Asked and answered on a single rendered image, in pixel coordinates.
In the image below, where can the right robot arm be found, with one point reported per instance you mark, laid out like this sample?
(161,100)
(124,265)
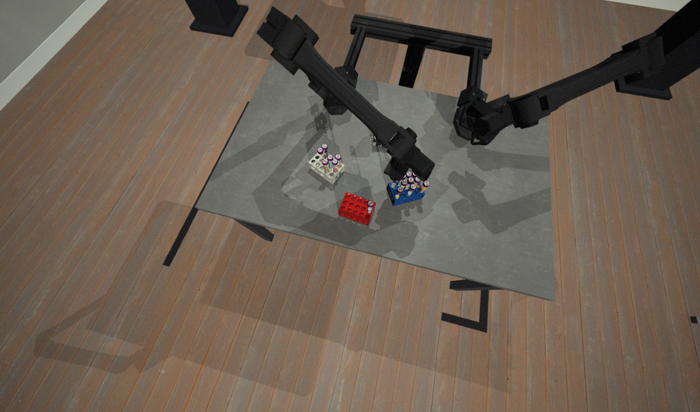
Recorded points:
(295,45)

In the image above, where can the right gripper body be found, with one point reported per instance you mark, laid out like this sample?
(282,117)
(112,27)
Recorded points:
(391,167)

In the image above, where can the white done button panel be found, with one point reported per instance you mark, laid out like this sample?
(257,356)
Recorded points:
(375,143)

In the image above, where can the blue tube rack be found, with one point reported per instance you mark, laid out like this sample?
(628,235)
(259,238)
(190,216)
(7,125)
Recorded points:
(403,197)

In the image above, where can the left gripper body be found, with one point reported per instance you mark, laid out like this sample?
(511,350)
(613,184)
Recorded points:
(489,137)

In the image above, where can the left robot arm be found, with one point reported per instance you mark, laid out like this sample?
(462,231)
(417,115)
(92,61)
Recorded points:
(632,61)

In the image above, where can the red lego brick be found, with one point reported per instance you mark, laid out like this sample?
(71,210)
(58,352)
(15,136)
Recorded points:
(354,207)

